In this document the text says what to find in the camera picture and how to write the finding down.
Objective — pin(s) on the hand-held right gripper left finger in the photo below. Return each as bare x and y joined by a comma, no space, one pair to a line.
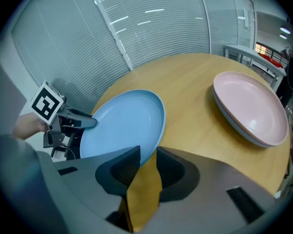
88,184

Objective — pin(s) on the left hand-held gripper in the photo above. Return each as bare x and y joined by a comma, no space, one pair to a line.
46,103

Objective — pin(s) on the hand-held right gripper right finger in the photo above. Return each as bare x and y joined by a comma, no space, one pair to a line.
210,199

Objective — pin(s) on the big blue plate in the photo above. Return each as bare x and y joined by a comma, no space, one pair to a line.
236,126
127,123

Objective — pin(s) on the big pink plate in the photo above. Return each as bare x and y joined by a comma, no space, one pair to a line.
251,106

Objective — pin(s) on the person's left forearm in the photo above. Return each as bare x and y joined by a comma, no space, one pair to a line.
29,125

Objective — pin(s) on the white table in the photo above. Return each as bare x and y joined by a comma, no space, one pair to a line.
249,53

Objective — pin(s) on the red tray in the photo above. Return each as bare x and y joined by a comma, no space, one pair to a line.
271,58

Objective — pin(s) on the dark railing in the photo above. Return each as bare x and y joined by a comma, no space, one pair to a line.
266,49

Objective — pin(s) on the round ceiling lamp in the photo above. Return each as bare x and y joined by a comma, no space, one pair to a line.
285,29
283,36

